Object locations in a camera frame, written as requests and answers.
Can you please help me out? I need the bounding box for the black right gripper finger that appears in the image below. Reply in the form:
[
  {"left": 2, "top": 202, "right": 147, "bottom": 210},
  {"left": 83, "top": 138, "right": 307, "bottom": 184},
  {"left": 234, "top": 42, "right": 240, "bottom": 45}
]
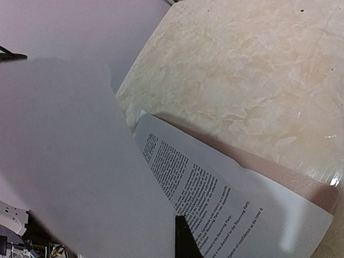
[{"left": 175, "top": 216, "right": 203, "bottom": 258}]

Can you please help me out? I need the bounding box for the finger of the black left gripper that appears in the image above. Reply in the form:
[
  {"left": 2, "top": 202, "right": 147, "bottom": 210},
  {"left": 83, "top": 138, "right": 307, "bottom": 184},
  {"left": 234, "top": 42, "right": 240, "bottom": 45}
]
[{"left": 0, "top": 46, "right": 27, "bottom": 62}]

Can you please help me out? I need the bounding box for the pink paper folder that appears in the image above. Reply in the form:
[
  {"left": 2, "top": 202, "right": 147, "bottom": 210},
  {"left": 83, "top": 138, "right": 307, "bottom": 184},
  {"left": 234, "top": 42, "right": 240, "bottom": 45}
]
[{"left": 156, "top": 114, "right": 340, "bottom": 213}]

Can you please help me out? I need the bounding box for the angled printed white sheet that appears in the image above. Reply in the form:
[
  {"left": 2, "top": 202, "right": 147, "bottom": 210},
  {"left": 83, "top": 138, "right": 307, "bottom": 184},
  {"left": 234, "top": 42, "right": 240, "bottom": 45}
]
[{"left": 1, "top": 59, "right": 175, "bottom": 257}]

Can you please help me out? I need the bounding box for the dense text white sheet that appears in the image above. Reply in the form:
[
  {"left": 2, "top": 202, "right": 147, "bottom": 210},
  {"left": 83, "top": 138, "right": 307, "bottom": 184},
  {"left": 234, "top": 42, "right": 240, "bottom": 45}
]
[{"left": 134, "top": 112, "right": 333, "bottom": 257}]

